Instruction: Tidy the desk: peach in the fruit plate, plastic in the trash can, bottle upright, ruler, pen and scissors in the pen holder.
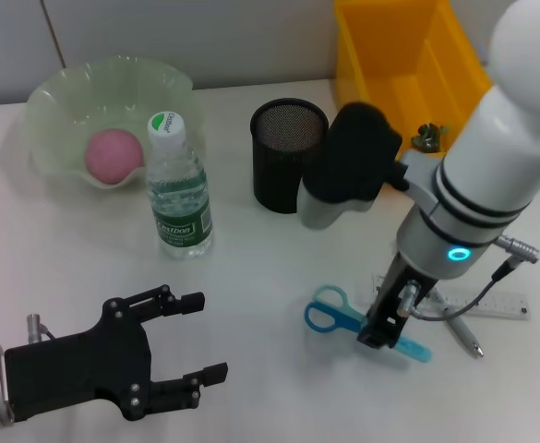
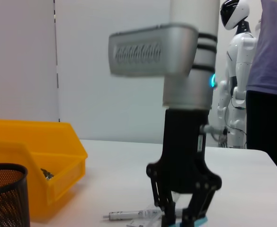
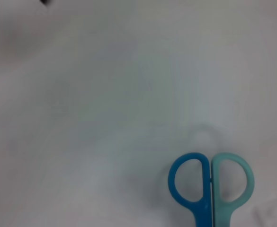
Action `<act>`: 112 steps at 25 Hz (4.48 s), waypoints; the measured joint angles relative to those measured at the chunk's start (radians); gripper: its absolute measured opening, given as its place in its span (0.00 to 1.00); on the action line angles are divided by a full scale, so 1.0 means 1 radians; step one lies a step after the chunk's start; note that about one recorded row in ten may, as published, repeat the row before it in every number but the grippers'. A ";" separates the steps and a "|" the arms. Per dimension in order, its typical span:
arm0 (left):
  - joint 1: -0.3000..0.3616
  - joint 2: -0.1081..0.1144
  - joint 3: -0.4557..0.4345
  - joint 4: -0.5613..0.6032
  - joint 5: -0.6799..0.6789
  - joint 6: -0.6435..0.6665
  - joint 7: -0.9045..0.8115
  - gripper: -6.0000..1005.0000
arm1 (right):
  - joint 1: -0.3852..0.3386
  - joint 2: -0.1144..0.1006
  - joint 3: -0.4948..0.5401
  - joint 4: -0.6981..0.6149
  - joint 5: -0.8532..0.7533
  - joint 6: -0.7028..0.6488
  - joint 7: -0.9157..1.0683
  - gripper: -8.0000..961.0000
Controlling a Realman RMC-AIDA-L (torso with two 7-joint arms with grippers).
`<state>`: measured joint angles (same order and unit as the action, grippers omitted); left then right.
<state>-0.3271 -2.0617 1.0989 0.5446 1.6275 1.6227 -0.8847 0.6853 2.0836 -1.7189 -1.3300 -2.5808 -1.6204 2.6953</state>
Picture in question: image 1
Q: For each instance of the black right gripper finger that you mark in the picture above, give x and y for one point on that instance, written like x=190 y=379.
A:
x=380 y=334

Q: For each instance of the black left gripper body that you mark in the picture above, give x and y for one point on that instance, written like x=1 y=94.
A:
x=82 y=364

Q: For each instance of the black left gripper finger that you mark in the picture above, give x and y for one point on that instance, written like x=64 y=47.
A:
x=175 y=300
x=186 y=388

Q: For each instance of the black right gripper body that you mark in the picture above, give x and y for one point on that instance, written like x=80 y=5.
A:
x=396 y=295

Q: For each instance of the blue scissors with sheath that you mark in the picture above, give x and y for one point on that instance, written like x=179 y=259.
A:
x=325 y=318

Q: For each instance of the silver ballpoint pen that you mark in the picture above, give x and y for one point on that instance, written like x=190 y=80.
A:
x=463 y=334

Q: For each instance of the clear plastic ruler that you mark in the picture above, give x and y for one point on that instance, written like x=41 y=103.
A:
x=495 y=304

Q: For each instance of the clear water bottle green label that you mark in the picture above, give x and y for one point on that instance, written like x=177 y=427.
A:
x=179 y=194

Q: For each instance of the pink peach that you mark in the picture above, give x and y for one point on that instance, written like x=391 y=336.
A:
x=112 y=157

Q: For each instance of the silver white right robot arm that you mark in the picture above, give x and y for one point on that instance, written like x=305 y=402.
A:
x=491 y=175

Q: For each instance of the black mesh pen holder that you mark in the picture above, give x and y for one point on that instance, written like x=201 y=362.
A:
x=279 y=171

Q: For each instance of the pale green wavy glass bowl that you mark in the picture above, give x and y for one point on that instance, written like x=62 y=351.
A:
x=66 y=106

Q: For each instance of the yellow plastic bin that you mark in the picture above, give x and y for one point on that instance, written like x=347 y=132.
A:
x=380 y=55

